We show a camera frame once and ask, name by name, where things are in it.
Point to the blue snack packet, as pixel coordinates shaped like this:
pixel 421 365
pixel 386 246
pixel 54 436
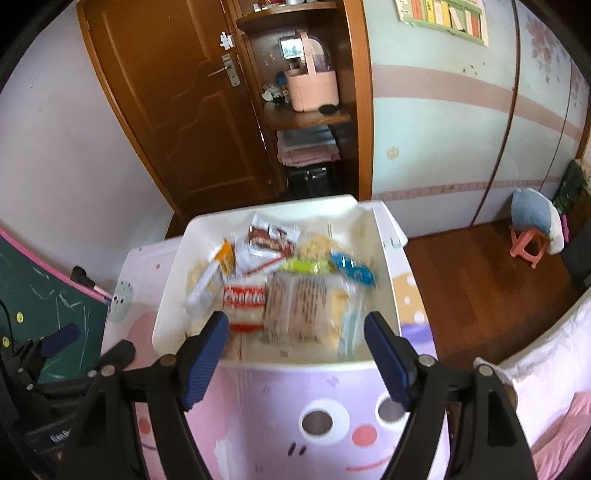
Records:
pixel 353 270

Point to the wall poster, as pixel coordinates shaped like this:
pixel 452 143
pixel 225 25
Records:
pixel 443 14

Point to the beige cake packet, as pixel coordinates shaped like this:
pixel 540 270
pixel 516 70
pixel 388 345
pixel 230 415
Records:
pixel 295 309

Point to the red and white cookie packet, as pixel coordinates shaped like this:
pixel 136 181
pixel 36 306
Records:
pixel 244 300

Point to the bed with pink bedding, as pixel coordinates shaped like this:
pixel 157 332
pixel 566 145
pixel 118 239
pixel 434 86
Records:
pixel 554 369

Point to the cartoon printed tablecloth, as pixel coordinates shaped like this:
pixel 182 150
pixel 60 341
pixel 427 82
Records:
pixel 277 415

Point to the white door hook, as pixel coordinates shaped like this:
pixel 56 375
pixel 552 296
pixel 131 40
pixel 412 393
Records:
pixel 227 40

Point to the stack of books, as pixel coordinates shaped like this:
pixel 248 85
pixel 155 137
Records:
pixel 304 147

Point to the brown and white snack packet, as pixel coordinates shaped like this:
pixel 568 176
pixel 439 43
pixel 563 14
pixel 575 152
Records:
pixel 268 240

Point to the brown wooden door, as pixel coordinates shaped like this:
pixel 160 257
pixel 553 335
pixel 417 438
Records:
pixel 161 92

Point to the black easel knob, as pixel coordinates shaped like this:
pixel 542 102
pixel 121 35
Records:
pixel 82 276

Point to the wooden shelf cabinet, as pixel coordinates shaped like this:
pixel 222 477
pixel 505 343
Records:
pixel 360 115

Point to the white plastic bin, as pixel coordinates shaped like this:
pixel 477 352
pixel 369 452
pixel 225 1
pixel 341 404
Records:
pixel 385 277

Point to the clear floss cake packet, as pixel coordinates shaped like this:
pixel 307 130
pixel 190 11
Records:
pixel 318 244

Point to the pink plastic stool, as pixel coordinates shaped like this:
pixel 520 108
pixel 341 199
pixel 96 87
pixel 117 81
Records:
pixel 526 244

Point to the black case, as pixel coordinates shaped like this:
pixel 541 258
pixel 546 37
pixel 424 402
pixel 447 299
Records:
pixel 311 182

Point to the green chalkboard with pink frame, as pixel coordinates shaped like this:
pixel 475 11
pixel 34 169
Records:
pixel 37 286

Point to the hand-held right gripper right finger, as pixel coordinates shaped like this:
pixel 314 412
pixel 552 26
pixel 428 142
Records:
pixel 390 364

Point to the large mountain print bread packet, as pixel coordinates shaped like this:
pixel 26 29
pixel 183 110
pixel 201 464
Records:
pixel 351 323

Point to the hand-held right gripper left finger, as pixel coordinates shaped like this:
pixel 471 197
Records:
pixel 205 360

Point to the floral wardrobe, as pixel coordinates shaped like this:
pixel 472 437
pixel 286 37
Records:
pixel 438 138

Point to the white and orange snack packet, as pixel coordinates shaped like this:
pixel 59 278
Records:
pixel 203 286

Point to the green snack packet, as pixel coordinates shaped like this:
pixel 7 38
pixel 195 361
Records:
pixel 304 266

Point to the small toy figurines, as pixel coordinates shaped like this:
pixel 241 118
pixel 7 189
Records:
pixel 274 92

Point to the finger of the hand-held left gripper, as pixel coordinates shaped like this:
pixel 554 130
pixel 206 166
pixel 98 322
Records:
pixel 117 353
pixel 60 339

